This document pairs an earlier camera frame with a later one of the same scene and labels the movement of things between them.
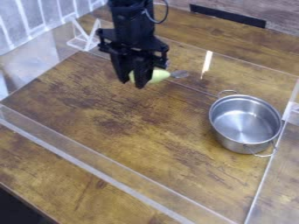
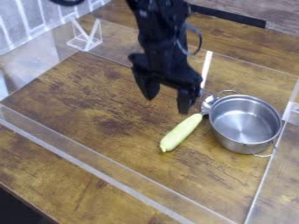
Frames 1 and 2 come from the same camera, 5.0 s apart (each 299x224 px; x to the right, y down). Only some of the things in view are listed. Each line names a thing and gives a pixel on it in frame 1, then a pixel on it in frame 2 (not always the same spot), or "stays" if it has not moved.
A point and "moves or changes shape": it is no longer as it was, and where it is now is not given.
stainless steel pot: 246,123 stays
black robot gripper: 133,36 → 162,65
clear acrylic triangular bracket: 83,40 stays
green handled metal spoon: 162,74 moves or changes shape
